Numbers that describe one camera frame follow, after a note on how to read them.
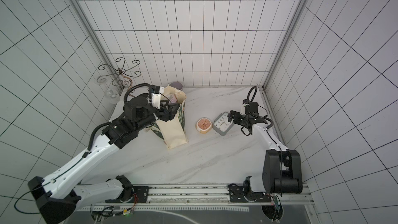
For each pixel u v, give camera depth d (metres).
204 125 0.95
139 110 0.48
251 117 0.68
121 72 0.85
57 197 0.38
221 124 0.95
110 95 0.91
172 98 0.87
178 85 1.17
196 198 0.72
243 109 0.83
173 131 0.81
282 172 0.44
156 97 0.58
